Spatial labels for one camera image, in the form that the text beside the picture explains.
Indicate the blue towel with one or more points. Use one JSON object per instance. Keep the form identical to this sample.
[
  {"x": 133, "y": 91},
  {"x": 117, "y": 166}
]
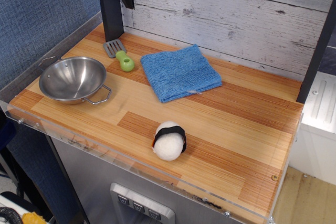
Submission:
[{"x": 177, "y": 74}]

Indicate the white plush sushi toy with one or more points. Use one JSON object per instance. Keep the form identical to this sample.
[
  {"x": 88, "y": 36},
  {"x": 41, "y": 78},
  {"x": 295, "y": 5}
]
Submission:
[{"x": 169, "y": 141}]

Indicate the clear acrylic table guard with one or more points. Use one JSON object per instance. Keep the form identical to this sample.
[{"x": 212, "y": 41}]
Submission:
[{"x": 234, "y": 158}]

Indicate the silver button control panel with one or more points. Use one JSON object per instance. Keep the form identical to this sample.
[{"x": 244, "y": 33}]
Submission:
[{"x": 132, "y": 207}]

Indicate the white ribbed cabinet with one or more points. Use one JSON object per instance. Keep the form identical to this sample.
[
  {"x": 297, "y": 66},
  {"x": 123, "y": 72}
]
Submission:
[{"x": 313, "y": 151}]

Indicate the yellow black object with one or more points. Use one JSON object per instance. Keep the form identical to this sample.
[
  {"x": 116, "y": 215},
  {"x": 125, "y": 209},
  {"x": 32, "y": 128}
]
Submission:
[{"x": 9, "y": 215}]

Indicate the dark left frame post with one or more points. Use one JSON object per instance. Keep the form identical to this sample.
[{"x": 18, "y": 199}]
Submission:
[{"x": 112, "y": 19}]

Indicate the dark frame post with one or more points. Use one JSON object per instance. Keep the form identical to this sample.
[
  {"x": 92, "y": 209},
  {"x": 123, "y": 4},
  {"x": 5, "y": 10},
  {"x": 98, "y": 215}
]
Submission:
[
  {"x": 316, "y": 59},
  {"x": 112, "y": 19}
]

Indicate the green handled toy spatula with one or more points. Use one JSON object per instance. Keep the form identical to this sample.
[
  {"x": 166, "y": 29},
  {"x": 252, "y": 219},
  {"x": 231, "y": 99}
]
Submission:
[{"x": 115, "y": 49}]

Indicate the steel bowl with handles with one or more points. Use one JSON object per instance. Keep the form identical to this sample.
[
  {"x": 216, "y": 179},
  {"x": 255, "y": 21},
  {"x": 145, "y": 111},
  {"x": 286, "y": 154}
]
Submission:
[{"x": 74, "y": 80}]

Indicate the dark right frame post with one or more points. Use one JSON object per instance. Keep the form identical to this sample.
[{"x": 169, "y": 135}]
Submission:
[{"x": 316, "y": 59}]

